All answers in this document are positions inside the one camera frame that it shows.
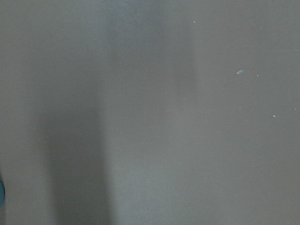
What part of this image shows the dark teal ribbed cup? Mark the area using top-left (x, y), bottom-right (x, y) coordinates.
top-left (0, 181), bottom-right (5, 206)

